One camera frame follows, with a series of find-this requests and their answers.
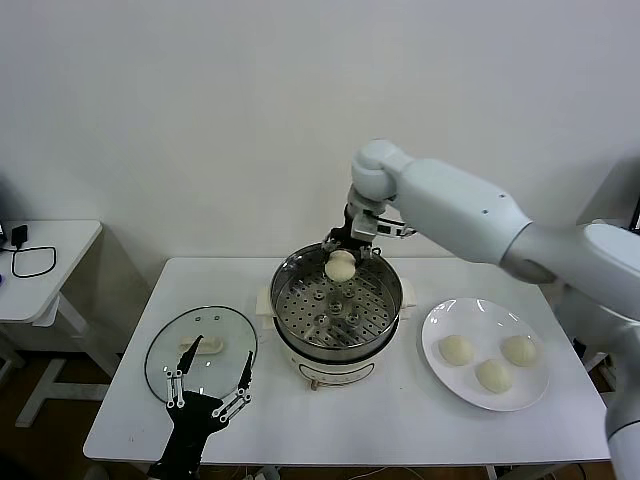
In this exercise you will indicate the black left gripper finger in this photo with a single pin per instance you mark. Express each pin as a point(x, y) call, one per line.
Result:
point(246, 375)
point(189, 356)

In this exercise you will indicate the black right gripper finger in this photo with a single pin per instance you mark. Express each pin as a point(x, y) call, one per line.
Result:
point(331, 247)
point(366, 252)

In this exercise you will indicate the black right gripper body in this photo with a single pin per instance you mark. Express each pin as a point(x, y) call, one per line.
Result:
point(345, 237)

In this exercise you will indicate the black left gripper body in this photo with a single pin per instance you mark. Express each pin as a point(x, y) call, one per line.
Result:
point(192, 425)

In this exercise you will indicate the white steamed baozi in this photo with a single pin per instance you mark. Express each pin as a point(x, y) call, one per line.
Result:
point(340, 267)
point(456, 350)
point(494, 376)
point(520, 351)

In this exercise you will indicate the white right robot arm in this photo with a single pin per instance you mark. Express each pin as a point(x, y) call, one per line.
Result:
point(450, 200)

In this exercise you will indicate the stainless steel steamer basket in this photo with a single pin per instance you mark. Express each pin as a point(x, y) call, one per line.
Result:
point(300, 320)

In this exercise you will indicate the white electric cooking pot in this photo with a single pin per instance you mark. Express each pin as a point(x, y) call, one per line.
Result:
point(330, 372)

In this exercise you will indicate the round white plate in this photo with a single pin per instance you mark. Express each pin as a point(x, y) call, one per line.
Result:
point(440, 380)

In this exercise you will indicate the white side table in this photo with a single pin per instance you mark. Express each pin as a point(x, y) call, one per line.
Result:
point(60, 260)

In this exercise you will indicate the black power adapter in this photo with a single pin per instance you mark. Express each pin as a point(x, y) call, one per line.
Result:
point(20, 237)

